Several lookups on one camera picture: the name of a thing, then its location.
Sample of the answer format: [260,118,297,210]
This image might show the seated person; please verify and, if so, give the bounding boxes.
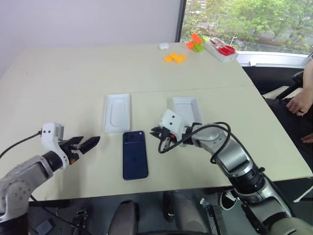
[264,97,313,172]

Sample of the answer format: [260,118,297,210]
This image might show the black window frame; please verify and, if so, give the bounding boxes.
[175,0,187,44]

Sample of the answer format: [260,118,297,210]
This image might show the metal bracket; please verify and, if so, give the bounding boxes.
[199,197,224,235]

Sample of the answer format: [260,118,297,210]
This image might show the person's right hand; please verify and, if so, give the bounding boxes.
[285,92,313,117]

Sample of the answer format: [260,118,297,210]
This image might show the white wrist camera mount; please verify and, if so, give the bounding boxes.
[40,121,68,170]
[158,109,187,147]

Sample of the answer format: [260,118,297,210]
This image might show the dark blue smartphone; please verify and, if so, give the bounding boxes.
[122,130,149,181]

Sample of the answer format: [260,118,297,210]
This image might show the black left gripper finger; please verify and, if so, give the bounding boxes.
[78,136,101,155]
[67,136,85,147]

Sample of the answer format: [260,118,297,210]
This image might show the white phone box base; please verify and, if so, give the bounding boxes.
[103,93,133,134]

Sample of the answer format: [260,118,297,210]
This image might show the small grey block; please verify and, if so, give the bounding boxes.
[36,218,55,235]

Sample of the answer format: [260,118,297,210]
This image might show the black chair armrest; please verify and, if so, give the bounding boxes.
[275,70,306,100]

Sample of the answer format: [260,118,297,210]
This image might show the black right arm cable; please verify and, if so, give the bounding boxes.
[157,121,233,165]

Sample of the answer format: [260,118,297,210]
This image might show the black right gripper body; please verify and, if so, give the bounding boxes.
[157,127,178,149]

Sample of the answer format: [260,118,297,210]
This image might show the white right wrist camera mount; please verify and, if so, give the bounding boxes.
[158,109,187,147]

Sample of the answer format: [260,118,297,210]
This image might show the white shoe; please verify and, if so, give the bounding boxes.
[219,188,240,212]

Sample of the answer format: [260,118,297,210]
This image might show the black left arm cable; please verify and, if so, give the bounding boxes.
[0,131,44,160]

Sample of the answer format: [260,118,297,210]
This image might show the orange building block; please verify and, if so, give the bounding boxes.
[186,32,204,49]

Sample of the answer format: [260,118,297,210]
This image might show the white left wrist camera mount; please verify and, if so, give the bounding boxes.
[40,121,68,170]

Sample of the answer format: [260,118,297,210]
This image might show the white flat box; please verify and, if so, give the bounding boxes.
[203,37,239,63]

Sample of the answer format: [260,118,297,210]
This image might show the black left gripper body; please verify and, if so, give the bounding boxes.
[58,139,83,165]

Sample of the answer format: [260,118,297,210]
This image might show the white phone box lid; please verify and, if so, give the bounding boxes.
[172,96,204,126]

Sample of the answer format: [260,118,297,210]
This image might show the dark rounded shape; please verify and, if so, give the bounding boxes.
[109,200,139,235]

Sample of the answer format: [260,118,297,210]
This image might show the yellow building blocks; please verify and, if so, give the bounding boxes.
[163,52,187,65]

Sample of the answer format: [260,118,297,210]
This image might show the red scissors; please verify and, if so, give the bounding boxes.
[209,38,236,56]

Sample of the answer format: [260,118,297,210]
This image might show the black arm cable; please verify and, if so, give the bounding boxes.
[0,131,44,160]
[157,121,233,165]

